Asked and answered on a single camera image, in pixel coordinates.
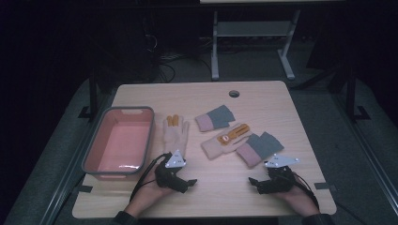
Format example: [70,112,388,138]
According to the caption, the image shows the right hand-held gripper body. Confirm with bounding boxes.
[264,153,300,195]

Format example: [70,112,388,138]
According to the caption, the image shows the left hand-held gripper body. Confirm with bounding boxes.
[154,149,189,193]

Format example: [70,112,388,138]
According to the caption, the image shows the cream glove with orange animal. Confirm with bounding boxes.
[200,122,253,161]

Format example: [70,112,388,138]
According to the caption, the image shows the cream glove with orange fingertips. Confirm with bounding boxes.
[161,113,191,159]

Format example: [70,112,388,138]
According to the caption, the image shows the pink basket with grey rim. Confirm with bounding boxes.
[81,106,156,182]

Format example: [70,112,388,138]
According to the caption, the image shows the person's left hand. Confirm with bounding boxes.
[131,170,176,209]

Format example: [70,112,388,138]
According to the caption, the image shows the person's right hand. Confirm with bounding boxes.
[275,179,317,214]

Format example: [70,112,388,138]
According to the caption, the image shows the dark cabinet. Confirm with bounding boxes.
[93,8,161,92]

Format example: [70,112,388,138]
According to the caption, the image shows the grey metal stand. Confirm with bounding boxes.
[210,8,302,82]

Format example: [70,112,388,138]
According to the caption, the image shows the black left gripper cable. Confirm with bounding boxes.
[129,152,172,203]

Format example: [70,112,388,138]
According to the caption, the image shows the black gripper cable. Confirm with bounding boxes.
[129,152,172,203]
[289,172,321,211]

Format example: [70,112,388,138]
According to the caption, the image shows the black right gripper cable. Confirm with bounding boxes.
[289,172,321,211]

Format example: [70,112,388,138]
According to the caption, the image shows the grey metal floor rail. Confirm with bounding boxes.
[329,92,398,217]
[38,93,109,225]

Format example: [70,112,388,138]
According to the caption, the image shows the black floor cables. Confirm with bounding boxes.
[155,51,214,84]

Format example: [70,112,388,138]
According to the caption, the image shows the black metal post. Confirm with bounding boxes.
[77,67,99,121]
[344,62,372,124]

